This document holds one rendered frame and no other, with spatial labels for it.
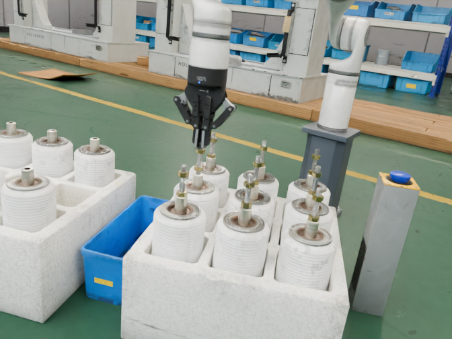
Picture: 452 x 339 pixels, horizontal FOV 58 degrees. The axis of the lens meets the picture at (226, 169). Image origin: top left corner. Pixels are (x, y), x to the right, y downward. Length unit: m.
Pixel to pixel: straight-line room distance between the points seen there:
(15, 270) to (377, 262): 0.72
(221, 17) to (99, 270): 0.55
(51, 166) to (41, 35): 3.86
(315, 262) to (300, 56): 2.40
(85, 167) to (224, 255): 0.45
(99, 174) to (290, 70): 2.21
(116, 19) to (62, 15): 4.14
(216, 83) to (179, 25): 2.94
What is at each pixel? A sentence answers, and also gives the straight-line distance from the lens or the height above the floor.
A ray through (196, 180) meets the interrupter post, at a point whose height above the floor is 0.27.
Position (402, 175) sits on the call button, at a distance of 0.90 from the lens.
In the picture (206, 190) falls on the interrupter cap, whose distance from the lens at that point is 0.84.
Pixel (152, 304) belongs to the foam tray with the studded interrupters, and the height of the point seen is 0.10.
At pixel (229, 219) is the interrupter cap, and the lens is 0.73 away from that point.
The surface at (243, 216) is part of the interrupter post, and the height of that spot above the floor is 0.27.
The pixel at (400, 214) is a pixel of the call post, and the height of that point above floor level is 0.25.
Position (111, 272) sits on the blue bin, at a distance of 0.88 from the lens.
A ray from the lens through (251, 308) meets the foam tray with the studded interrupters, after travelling 0.73.
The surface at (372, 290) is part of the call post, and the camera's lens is 0.99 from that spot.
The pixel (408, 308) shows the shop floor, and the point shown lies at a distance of 1.10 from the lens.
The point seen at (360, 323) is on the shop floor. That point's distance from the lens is 0.99.
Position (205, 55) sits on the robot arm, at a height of 0.52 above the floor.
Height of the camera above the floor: 0.59
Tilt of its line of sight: 20 degrees down
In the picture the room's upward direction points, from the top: 7 degrees clockwise
